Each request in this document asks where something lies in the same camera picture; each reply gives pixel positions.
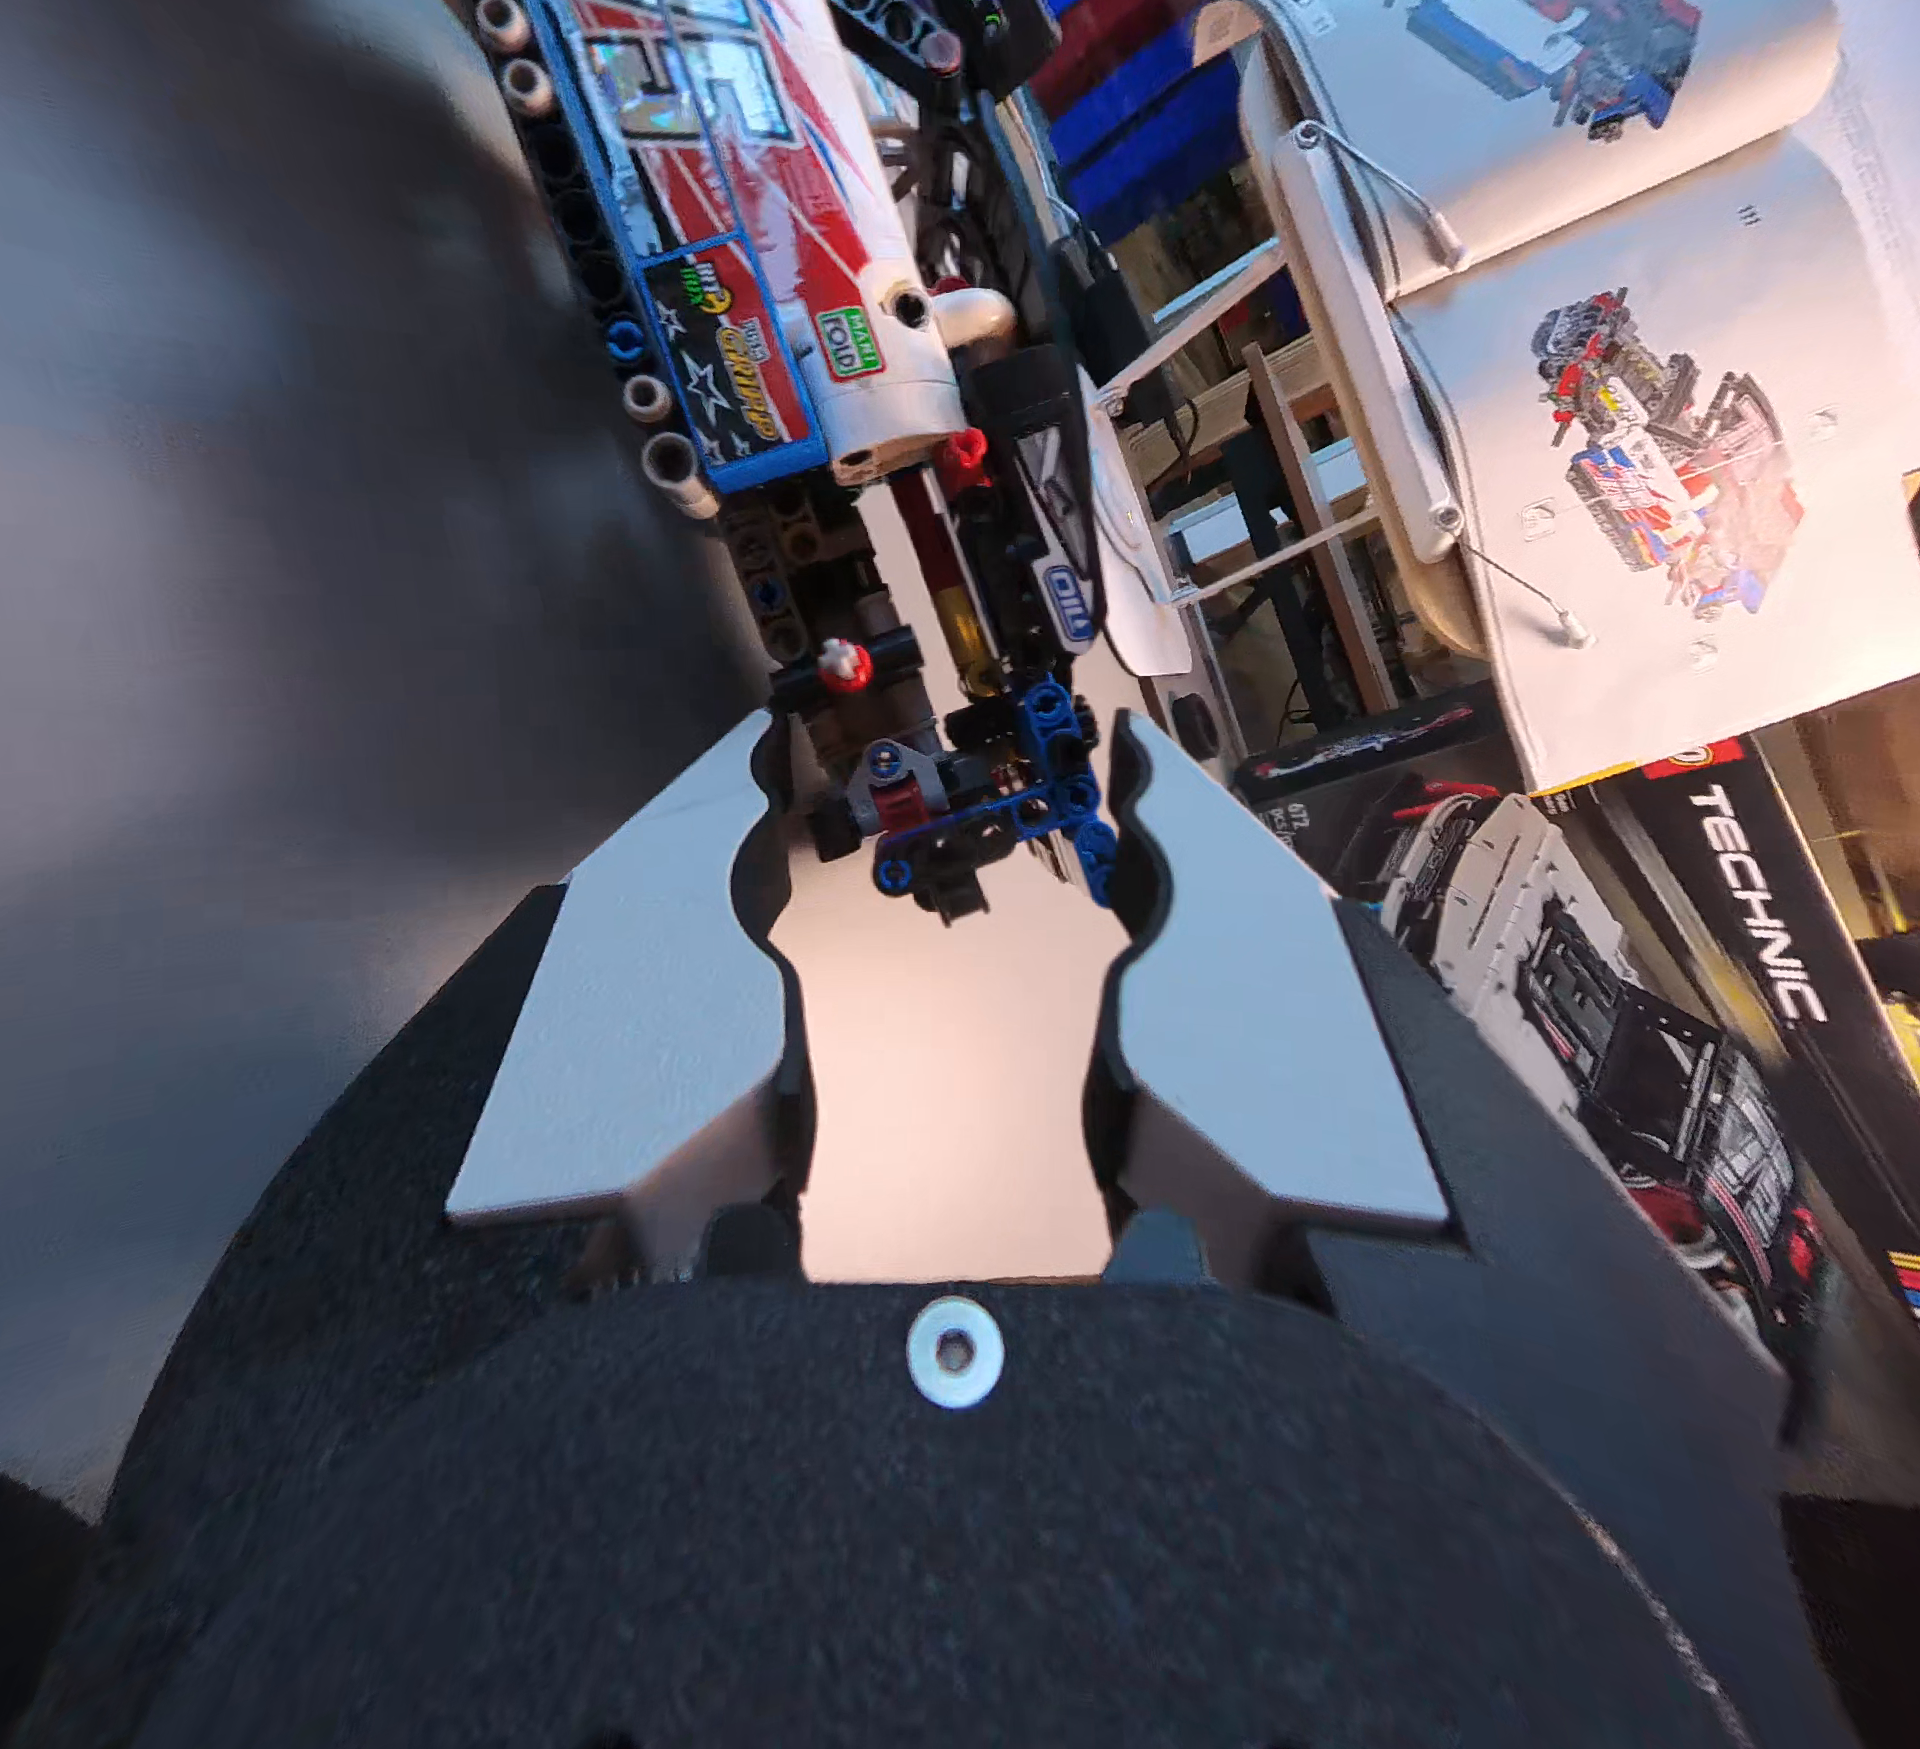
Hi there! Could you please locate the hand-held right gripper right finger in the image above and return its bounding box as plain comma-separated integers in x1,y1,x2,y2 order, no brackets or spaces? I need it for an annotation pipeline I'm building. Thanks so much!
1084,710,1457,1282

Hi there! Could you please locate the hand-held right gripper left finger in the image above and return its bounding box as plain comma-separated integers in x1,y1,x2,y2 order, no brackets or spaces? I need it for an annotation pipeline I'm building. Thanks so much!
441,710,822,1282

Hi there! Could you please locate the white book stand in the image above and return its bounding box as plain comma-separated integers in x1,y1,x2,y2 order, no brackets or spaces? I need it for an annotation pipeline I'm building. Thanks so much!
1088,30,1599,685

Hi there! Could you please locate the lego race car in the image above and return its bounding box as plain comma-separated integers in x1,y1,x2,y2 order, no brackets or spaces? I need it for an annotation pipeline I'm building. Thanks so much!
403,0,1124,928

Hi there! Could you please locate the black lego box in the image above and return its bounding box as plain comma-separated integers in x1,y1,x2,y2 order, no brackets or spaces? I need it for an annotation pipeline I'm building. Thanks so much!
1231,696,1920,1421

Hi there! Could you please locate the lego instruction booklet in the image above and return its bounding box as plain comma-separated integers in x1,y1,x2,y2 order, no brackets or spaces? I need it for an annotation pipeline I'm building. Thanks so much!
1200,0,1920,791

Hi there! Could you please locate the stack of blue red bins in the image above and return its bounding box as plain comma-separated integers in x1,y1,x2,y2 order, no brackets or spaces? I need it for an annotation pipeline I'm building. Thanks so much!
1035,0,1277,246

